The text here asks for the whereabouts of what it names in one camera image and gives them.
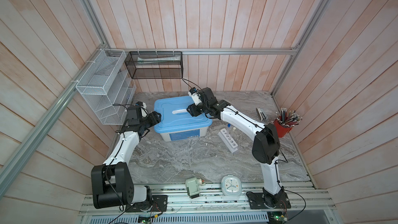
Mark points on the blue plastic bin lid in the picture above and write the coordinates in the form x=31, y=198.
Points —
x=175, y=117

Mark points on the white test tube rack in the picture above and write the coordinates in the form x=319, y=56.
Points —
x=228, y=140

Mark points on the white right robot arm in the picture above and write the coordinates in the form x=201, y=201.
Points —
x=266, y=144

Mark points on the white analog alarm clock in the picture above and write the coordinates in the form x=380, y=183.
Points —
x=231, y=186

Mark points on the red pencil cup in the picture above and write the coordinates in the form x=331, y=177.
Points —
x=285, y=121

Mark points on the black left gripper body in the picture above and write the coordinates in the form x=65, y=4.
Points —
x=149, y=121

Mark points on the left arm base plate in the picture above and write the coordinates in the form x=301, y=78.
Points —
x=157, y=203

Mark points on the white plastic storage bin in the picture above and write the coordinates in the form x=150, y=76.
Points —
x=184, y=131

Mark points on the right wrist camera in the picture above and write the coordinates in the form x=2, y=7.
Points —
x=193, y=92

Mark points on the black mesh wall basket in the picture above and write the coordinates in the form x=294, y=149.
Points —
x=154, y=64

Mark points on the white mesh wall shelf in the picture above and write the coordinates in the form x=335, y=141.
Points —
x=106, y=88

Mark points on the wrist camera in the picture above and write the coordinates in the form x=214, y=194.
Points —
x=141, y=104
x=193, y=92

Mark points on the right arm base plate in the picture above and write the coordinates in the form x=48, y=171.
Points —
x=266, y=200

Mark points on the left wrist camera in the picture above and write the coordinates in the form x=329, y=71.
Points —
x=141, y=104

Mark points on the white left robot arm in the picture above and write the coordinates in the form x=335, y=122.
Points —
x=112, y=184

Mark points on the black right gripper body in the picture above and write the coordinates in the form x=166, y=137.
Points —
x=199, y=109

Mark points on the white green timer device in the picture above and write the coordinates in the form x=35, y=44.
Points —
x=193, y=186

